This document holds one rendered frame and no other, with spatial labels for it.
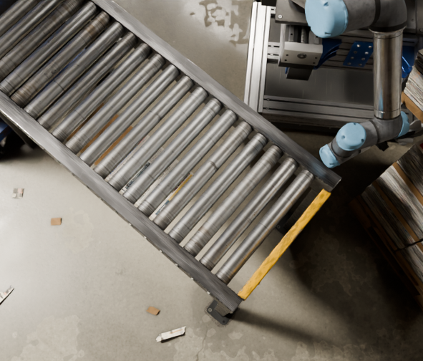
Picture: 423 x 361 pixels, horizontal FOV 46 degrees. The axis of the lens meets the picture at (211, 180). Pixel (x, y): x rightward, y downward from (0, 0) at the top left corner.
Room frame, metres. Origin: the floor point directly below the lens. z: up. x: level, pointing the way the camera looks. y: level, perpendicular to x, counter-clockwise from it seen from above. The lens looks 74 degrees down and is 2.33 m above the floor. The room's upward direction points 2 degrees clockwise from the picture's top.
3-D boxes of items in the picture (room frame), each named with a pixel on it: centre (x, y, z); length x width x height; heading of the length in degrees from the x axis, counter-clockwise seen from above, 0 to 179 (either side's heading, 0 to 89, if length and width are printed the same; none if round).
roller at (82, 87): (0.80, 0.43, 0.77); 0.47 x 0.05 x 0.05; 141
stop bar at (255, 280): (0.25, -0.23, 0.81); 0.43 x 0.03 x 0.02; 141
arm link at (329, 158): (0.54, -0.40, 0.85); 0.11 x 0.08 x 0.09; 120
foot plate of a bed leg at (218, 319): (0.08, -0.07, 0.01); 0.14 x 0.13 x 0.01; 141
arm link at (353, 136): (0.55, -0.42, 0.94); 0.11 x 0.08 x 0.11; 110
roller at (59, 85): (0.84, 0.48, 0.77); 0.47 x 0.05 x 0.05; 141
